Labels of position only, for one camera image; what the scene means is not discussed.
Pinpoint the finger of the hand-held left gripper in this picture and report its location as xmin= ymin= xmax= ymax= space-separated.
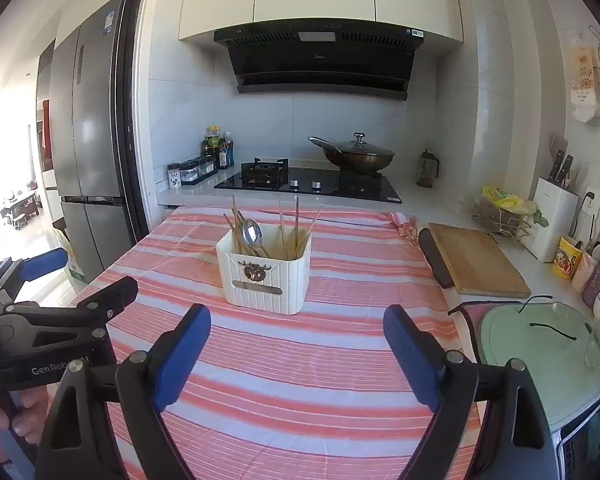
xmin=10 ymin=276 xmax=139 ymax=329
xmin=0 ymin=247 xmax=69 ymax=295

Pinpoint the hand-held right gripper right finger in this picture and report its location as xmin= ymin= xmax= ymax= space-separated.
xmin=383 ymin=304 xmax=556 ymax=480

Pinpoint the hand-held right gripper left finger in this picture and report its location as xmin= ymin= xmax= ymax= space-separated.
xmin=34 ymin=303 xmax=212 ymax=480

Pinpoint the white ribbed utensil holder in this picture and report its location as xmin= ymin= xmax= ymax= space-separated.
xmin=215 ymin=229 xmax=313 ymax=316

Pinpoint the metal spoon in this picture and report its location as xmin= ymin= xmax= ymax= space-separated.
xmin=240 ymin=218 xmax=271 ymax=258

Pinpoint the bunch of wooden chopsticks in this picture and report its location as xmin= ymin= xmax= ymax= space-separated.
xmin=222 ymin=194 xmax=325 ymax=261

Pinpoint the person's left hand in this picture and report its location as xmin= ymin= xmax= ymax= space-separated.
xmin=0 ymin=387 xmax=51 ymax=443

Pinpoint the white printed sack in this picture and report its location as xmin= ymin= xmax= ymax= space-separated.
xmin=62 ymin=245 xmax=88 ymax=285

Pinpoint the small wooden table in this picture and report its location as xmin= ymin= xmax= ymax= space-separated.
xmin=0 ymin=191 xmax=40 ymax=231

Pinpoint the pink striped tablecloth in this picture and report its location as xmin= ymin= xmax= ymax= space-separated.
xmin=72 ymin=205 xmax=481 ymax=480

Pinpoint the wooden cutting board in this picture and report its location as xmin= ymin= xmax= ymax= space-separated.
xmin=427 ymin=222 xmax=532 ymax=299

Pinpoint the green round tray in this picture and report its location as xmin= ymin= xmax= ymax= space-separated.
xmin=477 ymin=295 xmax=600 ymax=433

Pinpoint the grey refrigerator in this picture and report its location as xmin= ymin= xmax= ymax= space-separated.
xmin=50 ymin=0 xmax=146 ymax=285

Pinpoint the black gas cooktop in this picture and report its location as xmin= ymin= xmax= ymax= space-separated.
xmin=214 ymin=158 xmax=403 ymax=205

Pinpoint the yellow printed cup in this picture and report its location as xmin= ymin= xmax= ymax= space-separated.
xmin=552 ymin=235 xmax=584 ymax=279

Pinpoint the dark glass jug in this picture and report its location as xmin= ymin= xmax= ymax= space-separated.
xmin=416 ymin=148 xmax=440 ymax=189

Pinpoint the white knife block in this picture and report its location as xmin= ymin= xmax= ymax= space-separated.
xmin=522 ymin=176 xmax=579 ymax=263

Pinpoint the dark wok with glass lid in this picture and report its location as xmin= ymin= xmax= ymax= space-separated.
xmin=308 ymin=132 xmax=396 ymax=175

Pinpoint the black range hood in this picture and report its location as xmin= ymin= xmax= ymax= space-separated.
xmin=213 ymin=17 xmax=427 ymax=102

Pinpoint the hanging printed paper box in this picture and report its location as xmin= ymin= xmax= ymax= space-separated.
xmin=566 ymin=45 xmax=600 ymax=123

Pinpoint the wire basket with yellow bag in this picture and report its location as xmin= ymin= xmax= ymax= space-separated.
xmin=481 ymin=186 xmax=550 ymax=228

